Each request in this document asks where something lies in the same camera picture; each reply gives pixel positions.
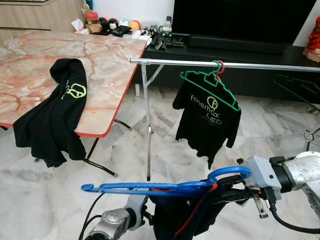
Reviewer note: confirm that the black TV console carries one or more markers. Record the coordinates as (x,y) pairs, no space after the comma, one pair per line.
(260,82)

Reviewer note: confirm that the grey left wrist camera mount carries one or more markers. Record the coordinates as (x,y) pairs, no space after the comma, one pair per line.
(137,205)

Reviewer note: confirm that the navy garment red stripe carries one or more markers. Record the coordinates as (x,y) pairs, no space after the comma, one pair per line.
(170,220)

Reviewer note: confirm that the black printed T-shirt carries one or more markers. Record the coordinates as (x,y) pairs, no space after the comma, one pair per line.
(210,130)
(45,130)

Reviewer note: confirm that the white tissue box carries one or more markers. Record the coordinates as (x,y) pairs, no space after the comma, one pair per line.
(79,27)

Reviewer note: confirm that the green plastic hanger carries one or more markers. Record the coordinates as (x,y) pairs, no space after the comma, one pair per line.
(237,105)

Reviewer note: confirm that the red laughing Buddha statue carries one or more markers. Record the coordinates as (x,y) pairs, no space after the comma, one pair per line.
(313,42)

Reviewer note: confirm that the silver clothes rack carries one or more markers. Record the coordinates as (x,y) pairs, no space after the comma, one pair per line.
(175,62)

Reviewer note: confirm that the red lidded jar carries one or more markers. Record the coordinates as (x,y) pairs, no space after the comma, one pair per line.
(91,15)

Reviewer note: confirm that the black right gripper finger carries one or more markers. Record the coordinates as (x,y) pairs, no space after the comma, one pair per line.
(215,196)

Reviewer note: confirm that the silver right arm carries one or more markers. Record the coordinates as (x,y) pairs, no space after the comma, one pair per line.
(305,170)

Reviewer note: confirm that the black soundbar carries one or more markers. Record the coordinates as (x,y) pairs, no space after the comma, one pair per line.
(235,45)

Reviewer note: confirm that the black television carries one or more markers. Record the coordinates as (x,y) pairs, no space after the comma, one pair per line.
(240,20)

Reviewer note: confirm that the yellow red plush ball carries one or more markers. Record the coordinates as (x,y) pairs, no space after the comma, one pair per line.
(135,25)

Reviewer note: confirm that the black plush ball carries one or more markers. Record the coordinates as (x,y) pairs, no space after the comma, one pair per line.
(107,25)

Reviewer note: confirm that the silver left arm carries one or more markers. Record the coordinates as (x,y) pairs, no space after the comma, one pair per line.
(112,222)

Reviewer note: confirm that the bottle in green holder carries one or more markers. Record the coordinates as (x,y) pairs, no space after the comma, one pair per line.
(166,27)

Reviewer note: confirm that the white paper stack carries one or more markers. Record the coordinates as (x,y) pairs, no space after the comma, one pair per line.
(137,36)

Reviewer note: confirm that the blue plastic hanger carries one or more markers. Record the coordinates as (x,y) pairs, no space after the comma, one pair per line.
(150,187)

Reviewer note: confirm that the light wood wall cabinet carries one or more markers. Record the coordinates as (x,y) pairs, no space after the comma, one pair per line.
(35,17)

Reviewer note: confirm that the white teal plush ball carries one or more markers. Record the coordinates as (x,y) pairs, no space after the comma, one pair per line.
(124,24)

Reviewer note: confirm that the black phone stand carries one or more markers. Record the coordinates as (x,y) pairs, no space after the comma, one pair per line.
(162,44)

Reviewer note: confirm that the red plastic hanger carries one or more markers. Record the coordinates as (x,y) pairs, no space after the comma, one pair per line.
(222,64)

